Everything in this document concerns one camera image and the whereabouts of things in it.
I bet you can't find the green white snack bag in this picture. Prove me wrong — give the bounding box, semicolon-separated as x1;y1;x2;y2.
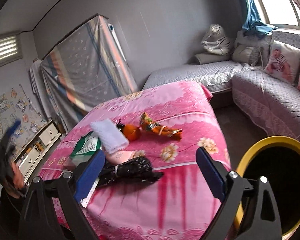
70;132;101;160

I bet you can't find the yellow rimmed trash bin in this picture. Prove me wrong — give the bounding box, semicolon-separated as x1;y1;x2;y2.
236;136;300;239

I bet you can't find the wall air vent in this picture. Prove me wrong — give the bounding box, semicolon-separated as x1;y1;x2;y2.
0;32;23;67

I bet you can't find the pink floral table cloth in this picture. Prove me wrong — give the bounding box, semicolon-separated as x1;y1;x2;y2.
39;81;231;239

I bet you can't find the black plastic bag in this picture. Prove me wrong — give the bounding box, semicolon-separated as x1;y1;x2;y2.
97;156;164;187

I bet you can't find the pink cardboard box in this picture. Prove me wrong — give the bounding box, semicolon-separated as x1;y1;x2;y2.
106;151;137;165

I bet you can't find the orange snack wrapper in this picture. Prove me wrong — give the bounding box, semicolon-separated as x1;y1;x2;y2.
140;112;183;141

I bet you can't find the white drawer cabinet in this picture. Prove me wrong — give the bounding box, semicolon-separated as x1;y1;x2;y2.
13;119;62;183

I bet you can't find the grey square cushion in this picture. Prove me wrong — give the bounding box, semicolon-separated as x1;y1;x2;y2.
232;44;260;66

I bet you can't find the blue left curtain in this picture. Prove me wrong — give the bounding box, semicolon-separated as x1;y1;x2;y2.
239;0;276;39

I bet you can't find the orange fruit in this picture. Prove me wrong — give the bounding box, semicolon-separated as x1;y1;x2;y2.
121;124;141;142

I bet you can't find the grey bolster cushion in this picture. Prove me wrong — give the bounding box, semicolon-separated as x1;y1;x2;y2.
194;53;231;64

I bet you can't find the cartoon wall poster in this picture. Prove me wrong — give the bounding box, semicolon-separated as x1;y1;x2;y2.
0;85;46;153

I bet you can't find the striped grey sheet cover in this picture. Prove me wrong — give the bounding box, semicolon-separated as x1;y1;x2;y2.
40;15;138;132

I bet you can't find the silver plastic bag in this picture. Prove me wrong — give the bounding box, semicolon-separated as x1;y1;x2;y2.
200;24;233;55

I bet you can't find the grey quilted corner sofa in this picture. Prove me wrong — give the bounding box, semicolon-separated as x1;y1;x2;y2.
144;60;300;141

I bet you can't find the person's left hand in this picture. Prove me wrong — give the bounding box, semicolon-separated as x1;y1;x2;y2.
4;161;25;198

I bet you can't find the left baby print pillow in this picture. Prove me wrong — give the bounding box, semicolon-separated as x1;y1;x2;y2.
264;40;300;85

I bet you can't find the window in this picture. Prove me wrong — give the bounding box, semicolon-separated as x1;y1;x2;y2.
254;0;300;29

